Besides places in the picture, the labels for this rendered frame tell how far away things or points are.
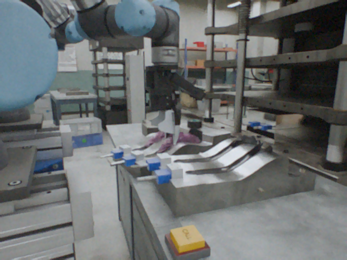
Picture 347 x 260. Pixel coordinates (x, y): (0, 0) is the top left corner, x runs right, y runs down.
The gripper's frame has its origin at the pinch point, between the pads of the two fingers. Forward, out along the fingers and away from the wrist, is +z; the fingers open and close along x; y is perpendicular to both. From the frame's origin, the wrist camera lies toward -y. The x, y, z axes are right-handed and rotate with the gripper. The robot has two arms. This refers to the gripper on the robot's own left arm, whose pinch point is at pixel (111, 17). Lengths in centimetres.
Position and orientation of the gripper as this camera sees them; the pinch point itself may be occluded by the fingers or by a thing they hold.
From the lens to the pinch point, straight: 139.4
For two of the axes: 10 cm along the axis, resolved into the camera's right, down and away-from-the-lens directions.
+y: -1.1, 9.5, 3.0
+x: 7.7, 2.7, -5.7
